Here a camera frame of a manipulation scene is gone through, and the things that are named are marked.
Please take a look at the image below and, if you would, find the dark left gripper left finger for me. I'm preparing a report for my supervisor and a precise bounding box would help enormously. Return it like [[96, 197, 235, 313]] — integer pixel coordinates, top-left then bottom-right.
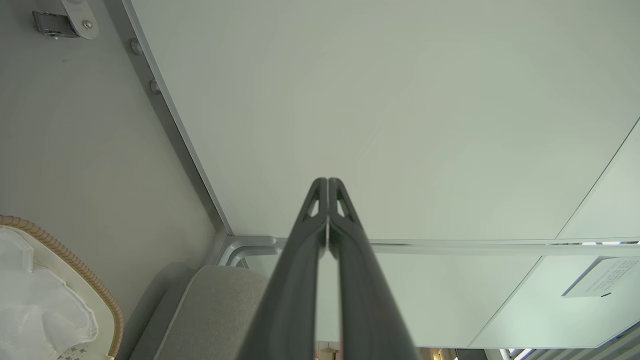
[[237, 177, 329, 360]]

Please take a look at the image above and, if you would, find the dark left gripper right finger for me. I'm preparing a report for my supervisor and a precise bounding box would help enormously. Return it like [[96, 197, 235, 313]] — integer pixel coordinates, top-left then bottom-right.
[[327, 177, 419, 360]]

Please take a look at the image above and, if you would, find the wicker rimmed laundry basket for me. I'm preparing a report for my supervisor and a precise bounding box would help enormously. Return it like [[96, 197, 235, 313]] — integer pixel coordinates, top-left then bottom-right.
[[0, 214, 125, 360]]

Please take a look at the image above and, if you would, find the grey fabric sofa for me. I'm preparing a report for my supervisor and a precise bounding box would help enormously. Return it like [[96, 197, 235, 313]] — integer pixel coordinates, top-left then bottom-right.
[[117, 262, 273, 360]]

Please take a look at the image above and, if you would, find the white paper notice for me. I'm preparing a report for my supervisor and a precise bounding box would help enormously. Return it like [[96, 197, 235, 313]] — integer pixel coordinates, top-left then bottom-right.
[[561, 255, 640, 300]]

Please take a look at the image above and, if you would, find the white sheer cloth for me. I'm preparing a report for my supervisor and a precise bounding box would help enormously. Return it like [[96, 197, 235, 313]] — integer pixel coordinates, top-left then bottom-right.
[[0, 227, 99, 360]]

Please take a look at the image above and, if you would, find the black caster wheel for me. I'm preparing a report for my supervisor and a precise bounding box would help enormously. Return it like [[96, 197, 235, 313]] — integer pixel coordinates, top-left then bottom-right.
[[32, 10, 81, 40]]

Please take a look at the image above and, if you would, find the grey partition base rail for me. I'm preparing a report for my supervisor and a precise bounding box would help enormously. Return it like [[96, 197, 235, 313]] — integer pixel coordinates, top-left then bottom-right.
[[102, 0, 233, 238]]

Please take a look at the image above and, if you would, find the metal caster wheel bracket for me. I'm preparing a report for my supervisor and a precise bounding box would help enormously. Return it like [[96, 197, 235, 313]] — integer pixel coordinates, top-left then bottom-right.
[[60, 0, 100, 41]]

